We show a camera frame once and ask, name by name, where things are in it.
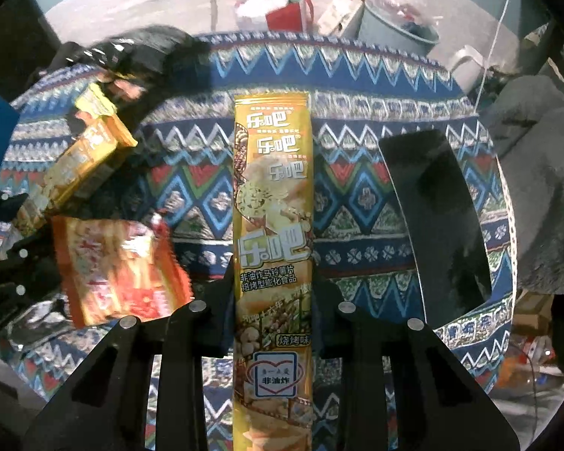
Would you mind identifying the thin white cable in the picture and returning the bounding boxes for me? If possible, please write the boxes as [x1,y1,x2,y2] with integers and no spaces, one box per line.
[472,0,518,109]

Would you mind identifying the black chair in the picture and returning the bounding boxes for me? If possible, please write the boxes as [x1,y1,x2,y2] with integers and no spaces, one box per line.
[522,0,564,85]

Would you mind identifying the small yellow snack packet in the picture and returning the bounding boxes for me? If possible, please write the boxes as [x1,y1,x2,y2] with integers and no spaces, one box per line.
[73,82,119,125]

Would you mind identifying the clear plastic bag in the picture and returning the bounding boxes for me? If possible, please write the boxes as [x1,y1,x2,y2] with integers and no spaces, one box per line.
[364,0,438,24]

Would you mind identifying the blue patterned tablecloth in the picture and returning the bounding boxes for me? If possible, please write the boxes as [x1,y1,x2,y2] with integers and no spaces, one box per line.
[0,30,518,451]

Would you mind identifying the red and white paper bag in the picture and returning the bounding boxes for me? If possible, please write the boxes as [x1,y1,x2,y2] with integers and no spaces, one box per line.
[234,0,315,33]

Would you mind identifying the silver foil packet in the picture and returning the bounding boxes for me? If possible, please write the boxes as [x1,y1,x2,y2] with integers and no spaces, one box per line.
[9,298,69,339]

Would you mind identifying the grey-blue trash bin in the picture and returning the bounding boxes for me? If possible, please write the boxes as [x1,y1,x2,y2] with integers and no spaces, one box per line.
[357,0,440,57]

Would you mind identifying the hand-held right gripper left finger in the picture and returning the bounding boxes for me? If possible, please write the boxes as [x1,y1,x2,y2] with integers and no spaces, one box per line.
[21,263,238,451]

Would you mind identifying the orange-red snack packet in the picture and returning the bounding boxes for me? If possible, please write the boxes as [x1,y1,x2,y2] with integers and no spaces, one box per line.
[51,211,193,327]

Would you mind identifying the grey fleece cloth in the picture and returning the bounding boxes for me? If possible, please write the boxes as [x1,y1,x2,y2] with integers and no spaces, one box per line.
[479,75,564,294]

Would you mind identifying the black printed snack packet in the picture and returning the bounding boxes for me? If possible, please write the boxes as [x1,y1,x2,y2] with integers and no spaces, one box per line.
[68,26,212,104]

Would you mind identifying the long yellow snack packet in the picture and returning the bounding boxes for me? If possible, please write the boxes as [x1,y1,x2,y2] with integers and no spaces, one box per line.
[232,93,317,451]

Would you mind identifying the plain black snack packet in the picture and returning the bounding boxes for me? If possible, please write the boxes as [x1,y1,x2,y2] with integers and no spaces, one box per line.
[378,129,493,313]

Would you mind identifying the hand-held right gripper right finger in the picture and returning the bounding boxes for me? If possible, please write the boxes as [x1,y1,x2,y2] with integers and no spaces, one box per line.
[310,275,520,451]

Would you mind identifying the grey plug with cable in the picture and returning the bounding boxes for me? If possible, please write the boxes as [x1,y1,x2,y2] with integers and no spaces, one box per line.
[202,0,221,33]

